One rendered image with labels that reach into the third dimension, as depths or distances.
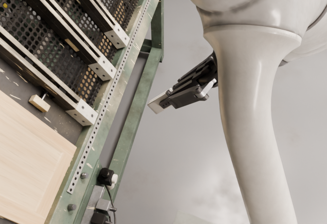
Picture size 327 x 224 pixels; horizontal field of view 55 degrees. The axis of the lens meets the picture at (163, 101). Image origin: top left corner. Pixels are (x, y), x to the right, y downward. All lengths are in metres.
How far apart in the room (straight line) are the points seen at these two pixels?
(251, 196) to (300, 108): 2.46
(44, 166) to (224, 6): 1.17
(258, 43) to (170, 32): 2.89
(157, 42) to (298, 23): 2.44
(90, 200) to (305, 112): 1.93
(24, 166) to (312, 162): 2.00
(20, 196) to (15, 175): 0.08
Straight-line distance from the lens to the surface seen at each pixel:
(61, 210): 1.40
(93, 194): 1.54
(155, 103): 0.65
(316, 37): 0.44
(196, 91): 0.52
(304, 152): 2.63
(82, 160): 1.46
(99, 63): 1.58
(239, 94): 0.33
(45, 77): 1.35
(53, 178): 1.41
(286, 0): 0.32
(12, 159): 1.30
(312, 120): 2.81
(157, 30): 2.65
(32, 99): 1.35
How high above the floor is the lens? 2.17
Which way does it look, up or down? 55 degrees down
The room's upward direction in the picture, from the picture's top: straight up
